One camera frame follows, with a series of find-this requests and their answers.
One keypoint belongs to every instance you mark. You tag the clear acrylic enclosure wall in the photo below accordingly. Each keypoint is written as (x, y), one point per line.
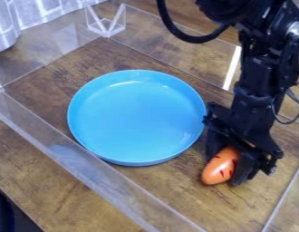
(68, 190)

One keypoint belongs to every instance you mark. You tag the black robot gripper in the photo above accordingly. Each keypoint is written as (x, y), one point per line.
(241, 127)

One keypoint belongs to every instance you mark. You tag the white grey checked curtain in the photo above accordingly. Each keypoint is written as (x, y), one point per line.
(21, 14)

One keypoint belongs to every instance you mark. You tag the clear acrylic corner bracket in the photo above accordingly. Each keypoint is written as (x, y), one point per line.
(104, 26)

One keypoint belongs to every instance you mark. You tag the blue round tray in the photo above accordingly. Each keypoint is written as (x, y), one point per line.
(136, 117)

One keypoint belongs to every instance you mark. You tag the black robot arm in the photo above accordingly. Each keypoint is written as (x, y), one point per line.
(268, 32)

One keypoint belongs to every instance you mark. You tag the orange toy carrot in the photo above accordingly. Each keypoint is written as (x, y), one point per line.
(220, 168)

